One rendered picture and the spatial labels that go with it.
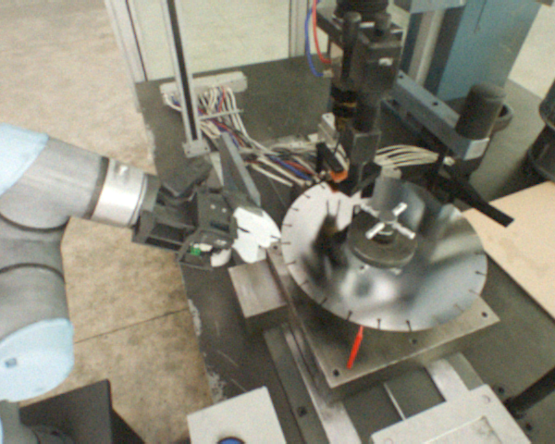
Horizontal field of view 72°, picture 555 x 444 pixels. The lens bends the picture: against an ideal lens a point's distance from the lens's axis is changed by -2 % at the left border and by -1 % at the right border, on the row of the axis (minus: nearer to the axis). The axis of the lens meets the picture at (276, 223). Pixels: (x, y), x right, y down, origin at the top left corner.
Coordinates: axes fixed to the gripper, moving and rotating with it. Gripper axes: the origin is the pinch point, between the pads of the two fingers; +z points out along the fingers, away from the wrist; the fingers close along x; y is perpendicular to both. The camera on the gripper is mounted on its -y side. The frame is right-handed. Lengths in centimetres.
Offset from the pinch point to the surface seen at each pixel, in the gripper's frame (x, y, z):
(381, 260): 5.6, 5.1, 15.9
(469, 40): 37, -55, 51
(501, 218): 17.8, -2.7, 40.8
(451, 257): 11.5, 6.0, 26.0
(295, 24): 4, -121, 34
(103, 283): -120, -71, 4
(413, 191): 11.7, -9.9, 26.7
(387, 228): 9.0, 1.6, 15.5
